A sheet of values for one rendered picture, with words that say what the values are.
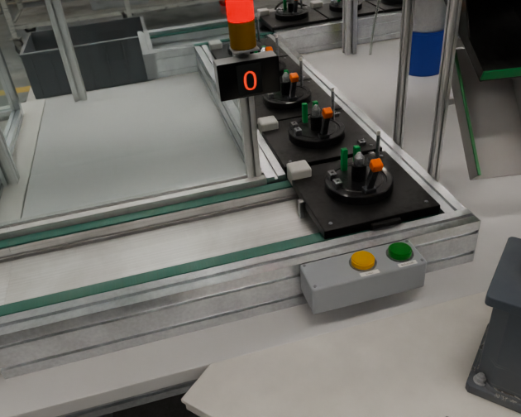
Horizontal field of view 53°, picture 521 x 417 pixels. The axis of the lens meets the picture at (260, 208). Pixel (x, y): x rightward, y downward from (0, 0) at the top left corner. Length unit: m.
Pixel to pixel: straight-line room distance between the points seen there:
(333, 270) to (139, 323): 0.35
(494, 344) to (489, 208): 0.51
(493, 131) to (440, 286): 0.34
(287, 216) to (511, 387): 0.53
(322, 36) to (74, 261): 1.48
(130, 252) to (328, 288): 0.42
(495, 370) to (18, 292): 0.83
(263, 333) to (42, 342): 0.37
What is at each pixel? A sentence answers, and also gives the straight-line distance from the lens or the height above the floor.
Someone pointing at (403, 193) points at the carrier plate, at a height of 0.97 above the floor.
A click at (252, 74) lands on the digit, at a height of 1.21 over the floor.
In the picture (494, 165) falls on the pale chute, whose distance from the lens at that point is 1.15.
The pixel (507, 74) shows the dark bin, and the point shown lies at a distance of 1.07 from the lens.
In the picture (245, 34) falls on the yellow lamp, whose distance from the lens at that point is 1.01.
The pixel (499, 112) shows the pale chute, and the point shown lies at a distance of 1.19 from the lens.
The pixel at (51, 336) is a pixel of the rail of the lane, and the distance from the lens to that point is 0.96.
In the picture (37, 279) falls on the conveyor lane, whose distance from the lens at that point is 1.11.
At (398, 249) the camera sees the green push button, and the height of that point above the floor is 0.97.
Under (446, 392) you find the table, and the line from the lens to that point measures 0.90.
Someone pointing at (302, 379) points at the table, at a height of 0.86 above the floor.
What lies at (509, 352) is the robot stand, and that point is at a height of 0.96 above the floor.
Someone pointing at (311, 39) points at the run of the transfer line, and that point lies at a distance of 2.24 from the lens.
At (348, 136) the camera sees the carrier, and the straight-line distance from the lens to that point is 1.31.
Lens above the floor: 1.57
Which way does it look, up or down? 34 degrees down
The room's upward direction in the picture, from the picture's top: 6 degrees counter-clockwise
